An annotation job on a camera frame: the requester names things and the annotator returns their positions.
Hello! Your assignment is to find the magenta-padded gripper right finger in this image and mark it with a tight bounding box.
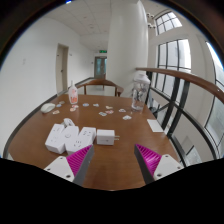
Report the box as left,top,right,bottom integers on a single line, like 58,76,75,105
133,143,184,185

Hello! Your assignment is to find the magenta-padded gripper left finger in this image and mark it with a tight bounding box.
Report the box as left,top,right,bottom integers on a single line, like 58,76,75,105
43,143,96,187

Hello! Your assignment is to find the white charger block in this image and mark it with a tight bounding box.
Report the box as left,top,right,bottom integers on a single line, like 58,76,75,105
96,128,120,146

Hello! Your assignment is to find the white power strip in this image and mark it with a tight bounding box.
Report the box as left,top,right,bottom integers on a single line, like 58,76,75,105
44,123,97,155

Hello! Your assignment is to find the white paper card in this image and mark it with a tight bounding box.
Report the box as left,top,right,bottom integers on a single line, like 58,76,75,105
146,118,165,133

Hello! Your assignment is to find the white computer mouse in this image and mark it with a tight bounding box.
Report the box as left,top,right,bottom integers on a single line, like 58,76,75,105
40,102,56,114

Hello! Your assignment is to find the white hand sanitizer bottle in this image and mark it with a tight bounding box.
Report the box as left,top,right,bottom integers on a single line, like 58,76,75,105
68,80,79,105

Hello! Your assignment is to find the clear plastic water bottle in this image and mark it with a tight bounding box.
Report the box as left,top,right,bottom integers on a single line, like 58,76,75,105
130,71,151,112

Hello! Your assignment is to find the wide black-framed window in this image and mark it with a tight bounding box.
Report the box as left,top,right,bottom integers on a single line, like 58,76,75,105
204,41,224,158

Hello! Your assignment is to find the brown wooden chair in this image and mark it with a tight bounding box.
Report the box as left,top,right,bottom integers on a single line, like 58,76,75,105
75,78,125,98

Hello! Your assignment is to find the wooden-topped black railing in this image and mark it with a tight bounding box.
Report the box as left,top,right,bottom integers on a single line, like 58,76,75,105
134,67,224,165

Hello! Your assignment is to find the tall black-framed window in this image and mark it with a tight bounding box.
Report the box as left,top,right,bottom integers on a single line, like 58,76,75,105
156,38,192,104

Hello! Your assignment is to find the glazed double door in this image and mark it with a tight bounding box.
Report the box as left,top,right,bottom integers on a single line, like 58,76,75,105
93,55,108,80

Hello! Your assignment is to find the small arched black-framed window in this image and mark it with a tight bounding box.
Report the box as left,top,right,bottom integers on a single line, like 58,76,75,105
154,11,183,36

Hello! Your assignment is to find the coiled white cable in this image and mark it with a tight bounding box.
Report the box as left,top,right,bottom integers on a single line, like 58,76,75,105
61,117,76,128

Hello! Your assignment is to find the beige wall door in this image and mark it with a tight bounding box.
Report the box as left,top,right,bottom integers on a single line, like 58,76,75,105
55,43,70,95

